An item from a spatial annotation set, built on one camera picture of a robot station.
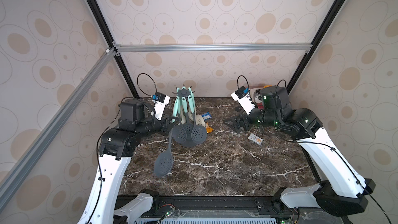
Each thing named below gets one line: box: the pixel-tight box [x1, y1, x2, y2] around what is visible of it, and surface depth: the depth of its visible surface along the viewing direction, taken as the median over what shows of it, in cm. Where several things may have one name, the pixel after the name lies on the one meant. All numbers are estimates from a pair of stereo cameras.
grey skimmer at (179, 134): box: [172, 95, 188, 148], surface depth 86 cm
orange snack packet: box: [205, 122, 214, 134], surface depth 104 cm
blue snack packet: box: [201, 112, 212, 121], surface depth 110 cm
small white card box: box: [247, 132, 264, 146], surface depth 99 cm
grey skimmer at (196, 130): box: [187, 94, 201, 144], surface depth 85 cm
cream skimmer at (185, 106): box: [181, 96, 189, 124], surface depth 69 cm
